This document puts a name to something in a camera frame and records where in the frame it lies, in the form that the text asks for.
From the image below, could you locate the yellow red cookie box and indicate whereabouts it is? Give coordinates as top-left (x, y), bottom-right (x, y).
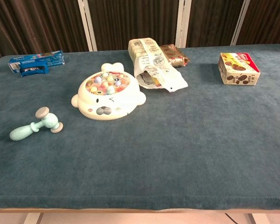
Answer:
top-left (218, 52), bottom-right (261, 87)

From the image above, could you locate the white partition post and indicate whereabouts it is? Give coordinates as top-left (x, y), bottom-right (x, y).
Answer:
top-left (175, 0), bottom-right (190, 49)
top-left (230, 0), bottom-right (251, 46)
top-left (77, 0), bottom-right (98, 52)

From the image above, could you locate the brown gold snack package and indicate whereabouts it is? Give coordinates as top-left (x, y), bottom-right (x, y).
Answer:
top-left (159, 44), bottom-right (191, 68)

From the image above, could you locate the blue felt table cloth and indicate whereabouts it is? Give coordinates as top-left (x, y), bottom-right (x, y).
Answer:
top-left (0, 43), bottom-right (280, 210)

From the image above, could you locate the small blue Oreo pack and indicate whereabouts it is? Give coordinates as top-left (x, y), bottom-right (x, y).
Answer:
top-left (19, 64), bottom-right (49, 78)

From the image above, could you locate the white whack-a-mole toy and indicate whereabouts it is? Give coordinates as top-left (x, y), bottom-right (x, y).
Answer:
top-left (71, 62), bottom-right (147, 121)

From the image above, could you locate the mint green toy hammer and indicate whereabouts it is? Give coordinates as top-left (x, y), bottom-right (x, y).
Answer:
top-left (9, 106), bottom-right (64, 141)

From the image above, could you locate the white printed plastic cracker bag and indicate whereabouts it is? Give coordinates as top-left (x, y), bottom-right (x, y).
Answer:
top-left (127, 38), bottom-right (189, 93)

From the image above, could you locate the long blue Oreo box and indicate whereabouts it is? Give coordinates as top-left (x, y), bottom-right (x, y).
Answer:
top-left (8, 49), bottom-right (65, 74)

